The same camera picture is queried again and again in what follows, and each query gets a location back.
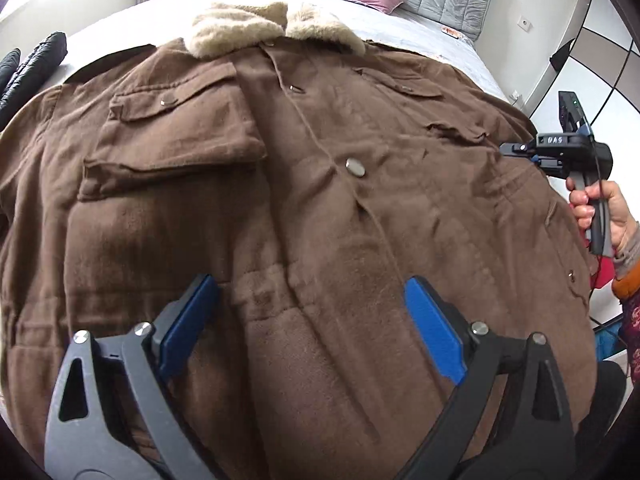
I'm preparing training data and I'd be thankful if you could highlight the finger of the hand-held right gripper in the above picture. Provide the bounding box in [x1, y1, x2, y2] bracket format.
[499, 142, 539, 158]

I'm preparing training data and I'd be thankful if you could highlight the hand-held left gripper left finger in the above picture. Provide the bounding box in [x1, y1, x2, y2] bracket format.
[45, 274, 222, 480]

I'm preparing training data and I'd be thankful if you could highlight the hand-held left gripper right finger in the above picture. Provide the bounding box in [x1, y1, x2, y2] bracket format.
[404, 275, 577, 480]

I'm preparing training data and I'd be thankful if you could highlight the brown jacket with fleece collar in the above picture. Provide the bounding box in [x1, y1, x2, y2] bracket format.
[0, 1, 601, 480]

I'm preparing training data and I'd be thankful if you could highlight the person's right hand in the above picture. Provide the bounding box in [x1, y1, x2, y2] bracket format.
[566, 180, 640, 257]

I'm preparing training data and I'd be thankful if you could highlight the black puffer jacket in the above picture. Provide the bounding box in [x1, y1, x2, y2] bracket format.
[0, 31, 68, 116]

